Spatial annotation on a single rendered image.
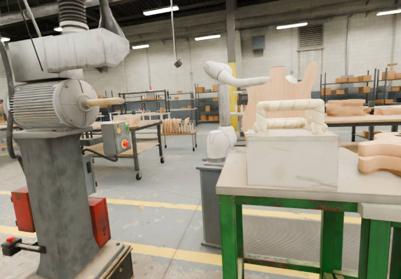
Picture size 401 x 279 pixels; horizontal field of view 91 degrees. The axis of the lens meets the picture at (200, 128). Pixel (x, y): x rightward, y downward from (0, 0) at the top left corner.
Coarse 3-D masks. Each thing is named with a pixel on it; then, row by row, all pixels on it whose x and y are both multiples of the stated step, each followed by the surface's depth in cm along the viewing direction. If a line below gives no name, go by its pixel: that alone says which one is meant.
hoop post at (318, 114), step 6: (318, 108) 59; (324, 108) 60; (312, 114) 62; (318, 114) 60; (324, 114) 60; (312, 120) 62; (318, 120) 60; (312, 126) 62; (318, 126) 60; (312, 132) 62; (318, 132) 60
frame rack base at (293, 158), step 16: (256, 144) 65; (272, 144) 63; (288, 144) 62; (304, 144) 61; (320, 144) 60; (336, 144) 58; (256, 160) 66; (272, 160) 64; (288, 160) 63; (304, 160) 62; (320, 160) 60; (336, 160) 59; (256, 176) 66; (272, 176) 65; (288, 176) 64; (304, 176) 62; (320, 176) 61; (336, 176) 60
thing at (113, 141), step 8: (104, 128) 123; (112, 128) 122; (120, 128) 127; (104, 136) 124; (112, 136) 123; (120, 136) 127; (128, 136) 136; (104, 144) 125; (112, 144) 124; (120, 144) 127; (96, 152) 127; (104, 152) 126; (112, 152) 125; (120, 152) 127; (112, 160) 129
